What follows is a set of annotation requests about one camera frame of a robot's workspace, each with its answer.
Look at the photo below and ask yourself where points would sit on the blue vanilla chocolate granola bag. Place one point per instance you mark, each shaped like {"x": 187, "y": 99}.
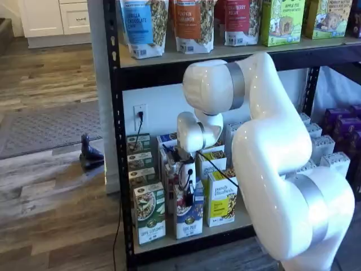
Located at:
{"x": 135, "y": 19}

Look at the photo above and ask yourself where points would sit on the green apple pie box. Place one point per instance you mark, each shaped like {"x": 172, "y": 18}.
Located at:
{"x": 282, "y": 25}

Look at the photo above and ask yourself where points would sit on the red cranberry pecan granola bag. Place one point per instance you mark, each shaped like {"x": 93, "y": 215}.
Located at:
{"x": 237, "y": 17}

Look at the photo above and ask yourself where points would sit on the yellow purely elizabeth box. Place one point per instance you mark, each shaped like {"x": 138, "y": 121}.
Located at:
{"x": 220, "y": 203}
{"x": 207, "y": 169}
{"x": 217, "y": 148}

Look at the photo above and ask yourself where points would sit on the black metal shelf rack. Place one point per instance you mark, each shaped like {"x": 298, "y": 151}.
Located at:
{"x": 115, "y": 84}

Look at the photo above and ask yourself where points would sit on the purple carton box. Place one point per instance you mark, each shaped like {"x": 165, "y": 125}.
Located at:
{"x": 338, "y": 114}
{"x": 356, "y": 110}
{"x": 349, "y": 127}
{"x": 354, "y": 146}

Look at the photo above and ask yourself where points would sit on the orange pumpkin cinnamon granola bag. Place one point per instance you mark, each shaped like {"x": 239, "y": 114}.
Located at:
{"x": 186, "y": 19}

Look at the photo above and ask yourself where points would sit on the white wall outlet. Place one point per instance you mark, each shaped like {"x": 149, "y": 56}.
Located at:
{"x": 136, "y": 108}

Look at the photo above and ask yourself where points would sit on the white cabinet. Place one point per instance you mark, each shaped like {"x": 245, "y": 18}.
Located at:
{"x": 42, "y": 17}

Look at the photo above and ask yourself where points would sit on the dark purple floor object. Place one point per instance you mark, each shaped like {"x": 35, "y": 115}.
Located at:
{"x": 90, "y": 159}

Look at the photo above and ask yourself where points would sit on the grey floor mat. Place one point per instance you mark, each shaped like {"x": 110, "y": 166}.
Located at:
{"x": 50, "y": 130}

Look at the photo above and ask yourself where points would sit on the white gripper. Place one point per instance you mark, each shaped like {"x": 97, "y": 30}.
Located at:
{"x": 186, "y": 170}

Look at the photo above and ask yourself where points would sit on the green peanut butter chocolate box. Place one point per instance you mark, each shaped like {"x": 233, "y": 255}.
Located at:
{"x": 330, "y": 19}

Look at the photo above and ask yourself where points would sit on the green apple cinnamon oatmeal box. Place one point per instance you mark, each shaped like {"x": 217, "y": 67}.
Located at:
{"x": 149, "y": 217}
{"x": 138, "y": 142}
{"x": 138, "y": 161}
{"x": 139, "y": 176}

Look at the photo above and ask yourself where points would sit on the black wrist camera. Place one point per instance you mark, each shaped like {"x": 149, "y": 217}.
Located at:
{"x": 176, "y": 155}

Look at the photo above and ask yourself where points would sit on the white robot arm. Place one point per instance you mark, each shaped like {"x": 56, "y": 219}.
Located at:
{"x": 268, "y": 141}

